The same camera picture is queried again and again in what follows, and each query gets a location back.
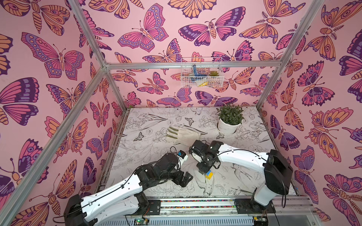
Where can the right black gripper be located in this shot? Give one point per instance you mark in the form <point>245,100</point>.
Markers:
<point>202,159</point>

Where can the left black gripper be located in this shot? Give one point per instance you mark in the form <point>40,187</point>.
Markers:
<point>185,181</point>

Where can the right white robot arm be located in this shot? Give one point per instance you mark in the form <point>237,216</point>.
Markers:
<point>273,166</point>

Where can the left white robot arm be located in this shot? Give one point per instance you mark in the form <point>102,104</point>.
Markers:
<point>126,197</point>

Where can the beige work glove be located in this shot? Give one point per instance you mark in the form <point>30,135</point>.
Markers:
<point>182,136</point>

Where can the potted green plant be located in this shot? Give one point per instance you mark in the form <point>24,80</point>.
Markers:
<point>230,118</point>

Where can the green circuit board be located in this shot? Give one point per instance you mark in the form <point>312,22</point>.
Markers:
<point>141,222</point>

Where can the blue toy in basket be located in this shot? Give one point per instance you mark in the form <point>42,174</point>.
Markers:
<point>196,75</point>

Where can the small green plant in basket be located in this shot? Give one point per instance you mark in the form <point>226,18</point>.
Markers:
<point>214,73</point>

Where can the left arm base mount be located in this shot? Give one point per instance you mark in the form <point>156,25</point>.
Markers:
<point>139,204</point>

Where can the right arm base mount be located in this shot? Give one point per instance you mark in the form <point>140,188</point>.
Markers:
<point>250,206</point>

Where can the white wire basket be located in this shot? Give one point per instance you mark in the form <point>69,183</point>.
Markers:
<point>213,81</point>

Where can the aluminium frame back bar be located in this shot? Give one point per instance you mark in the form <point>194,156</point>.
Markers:
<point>191,64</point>

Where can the aluminium frame left post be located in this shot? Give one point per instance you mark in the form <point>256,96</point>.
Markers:
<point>78,13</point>

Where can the aluminium frame post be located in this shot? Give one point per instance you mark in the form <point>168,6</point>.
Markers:
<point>78,13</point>
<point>297,37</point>

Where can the aluminium frame left diagonal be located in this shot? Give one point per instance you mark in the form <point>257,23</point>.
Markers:
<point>24,189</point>

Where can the aluminium frame right post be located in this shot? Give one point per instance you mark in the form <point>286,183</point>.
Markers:
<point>297,37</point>

